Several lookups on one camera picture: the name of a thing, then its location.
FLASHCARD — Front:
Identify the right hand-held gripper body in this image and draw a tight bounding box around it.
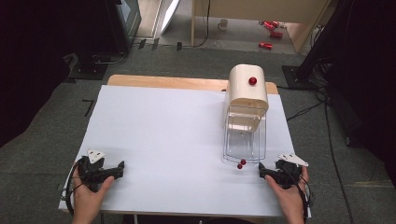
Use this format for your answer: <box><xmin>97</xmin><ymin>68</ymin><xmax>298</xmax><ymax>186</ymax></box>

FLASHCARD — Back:
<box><xmin>270</xmin><ymin>152</ymin><xmax>310</xmax><ymax>190</ymax></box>

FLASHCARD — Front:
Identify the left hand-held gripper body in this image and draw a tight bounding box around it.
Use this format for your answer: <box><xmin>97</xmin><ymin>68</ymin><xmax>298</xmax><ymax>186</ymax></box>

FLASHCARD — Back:
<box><xmin>77</xmin><ymin>149</ymin><xmax>117</xmax><ymax>193</ymax></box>

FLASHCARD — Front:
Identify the person's right hand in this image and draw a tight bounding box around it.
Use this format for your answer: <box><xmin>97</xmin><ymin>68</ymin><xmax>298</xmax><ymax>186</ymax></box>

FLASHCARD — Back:
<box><xmin>264</xmin><ymin>165</ymin><xmax>310</xmax><ymax>218</ymax></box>

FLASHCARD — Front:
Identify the person's left hand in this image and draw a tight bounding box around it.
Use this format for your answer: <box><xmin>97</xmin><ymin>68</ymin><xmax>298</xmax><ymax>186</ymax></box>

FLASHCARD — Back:
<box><xmin>71</xmin><ymin>175</ymin><xmax>115</xmax><ymax>218</ymax></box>

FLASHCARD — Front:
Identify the clear plastic container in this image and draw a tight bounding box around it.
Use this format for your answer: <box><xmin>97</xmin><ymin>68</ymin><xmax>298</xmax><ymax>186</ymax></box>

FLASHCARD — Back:
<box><xmin>221</xmin><ymin>105</ymin><xmax>268</xmax><ymax>165</ymax></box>

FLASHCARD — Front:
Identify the white paper sheet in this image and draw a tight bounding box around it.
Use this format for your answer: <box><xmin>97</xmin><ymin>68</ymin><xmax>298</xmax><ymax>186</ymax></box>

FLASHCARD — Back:
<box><xmin>58</xmin><ymin>84</ymin><xmax>313</xmax><ymax>218</ymax></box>

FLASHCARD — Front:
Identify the black stand base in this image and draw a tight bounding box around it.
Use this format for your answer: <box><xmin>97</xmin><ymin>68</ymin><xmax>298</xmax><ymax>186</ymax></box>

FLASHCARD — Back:
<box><xmin>281</xmin><ymin>64</ymin><xmax>321</xmax><ymax>91</ymax></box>
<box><xmin>66</xmin><ymin>53</ymin><xmax>109</xmax><ymax>81</ymax></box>

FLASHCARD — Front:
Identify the wooden table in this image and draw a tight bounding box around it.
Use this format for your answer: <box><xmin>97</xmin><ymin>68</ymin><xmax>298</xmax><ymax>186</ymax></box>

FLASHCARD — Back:
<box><xmin>58</xmin><ymin>74</ymin><xmax>313</xmax><ymax>224</ymax></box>

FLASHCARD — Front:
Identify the black curtain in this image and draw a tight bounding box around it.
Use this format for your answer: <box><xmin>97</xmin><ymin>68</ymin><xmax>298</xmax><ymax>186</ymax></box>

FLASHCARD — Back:
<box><xmin>0</xmin><ymin>0</ymin><xmax>125</xmax><ymax>149</ymax></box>
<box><xmin>295</xmin><ymin>0</ymin><xmax>396</xmax><ymax>181</ymax></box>

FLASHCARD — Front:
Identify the dark cabinet with screen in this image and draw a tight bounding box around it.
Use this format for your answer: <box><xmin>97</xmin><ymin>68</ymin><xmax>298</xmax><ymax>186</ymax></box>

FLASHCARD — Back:
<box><xmin>104</xmin><ymin>0</ymin><xmax>143</xmax><ymax>54</ymax></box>

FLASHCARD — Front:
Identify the white board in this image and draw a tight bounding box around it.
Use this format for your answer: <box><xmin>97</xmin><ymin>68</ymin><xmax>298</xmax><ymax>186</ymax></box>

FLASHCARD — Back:
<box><xmin>160</xmin><ymin>0</ymin><xmax>182</xmax><ymax>35</ymax></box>

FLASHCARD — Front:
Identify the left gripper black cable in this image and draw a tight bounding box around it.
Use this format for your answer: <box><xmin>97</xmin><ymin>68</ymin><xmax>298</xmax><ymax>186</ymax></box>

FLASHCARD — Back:
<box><xmin>61</xmin><ymin>156</ymin><xmax>90</xmax><ymax>217</ymax></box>

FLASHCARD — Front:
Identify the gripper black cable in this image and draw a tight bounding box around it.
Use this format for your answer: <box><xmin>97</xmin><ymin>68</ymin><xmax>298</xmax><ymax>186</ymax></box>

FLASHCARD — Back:
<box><xmin>61</xmin><ymin>156</ymin><xmax>90</xmax><ymax>217</ymax></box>
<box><xmin>281</xmin><ymin>166</ymin><xmax>316</xmax><ymax>222</ymax></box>

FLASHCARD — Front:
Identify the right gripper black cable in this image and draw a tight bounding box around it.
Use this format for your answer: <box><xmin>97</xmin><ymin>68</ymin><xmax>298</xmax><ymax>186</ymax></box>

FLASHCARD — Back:
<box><xmin>281</xmin><ymin>166</ymin><xmax>316</xmax><ymax>222</ymax></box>

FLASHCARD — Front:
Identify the black floor cable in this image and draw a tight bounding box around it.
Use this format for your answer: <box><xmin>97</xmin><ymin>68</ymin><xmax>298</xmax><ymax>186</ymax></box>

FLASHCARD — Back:
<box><xmin>285</xmin><ymin>55</ymin><xmax>356</xmax><ymax>224</ymax></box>

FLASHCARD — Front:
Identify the black hanging cable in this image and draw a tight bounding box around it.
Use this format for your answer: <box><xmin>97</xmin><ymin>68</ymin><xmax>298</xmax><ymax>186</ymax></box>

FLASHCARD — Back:
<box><xmin>191</xmin><ymin>0</ymin><xmax>212</xmax><ymax>49</ymax></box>

